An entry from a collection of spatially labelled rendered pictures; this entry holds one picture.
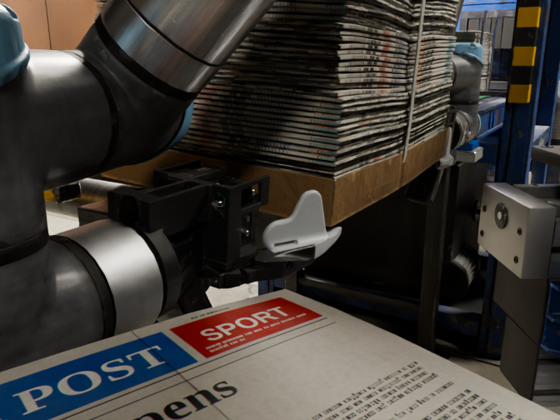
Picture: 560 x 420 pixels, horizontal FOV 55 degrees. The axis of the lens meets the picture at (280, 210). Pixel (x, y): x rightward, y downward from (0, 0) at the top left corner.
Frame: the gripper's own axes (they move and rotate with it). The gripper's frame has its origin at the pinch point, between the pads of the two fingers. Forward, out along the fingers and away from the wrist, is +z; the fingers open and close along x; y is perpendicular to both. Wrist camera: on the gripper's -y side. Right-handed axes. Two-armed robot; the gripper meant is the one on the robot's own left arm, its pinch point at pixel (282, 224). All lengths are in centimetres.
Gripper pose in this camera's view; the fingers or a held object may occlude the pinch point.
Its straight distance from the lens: 51.5
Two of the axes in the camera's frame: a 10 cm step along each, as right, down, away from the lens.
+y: 0.7, -9.5, -3.1
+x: -8.6, -2.2, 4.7
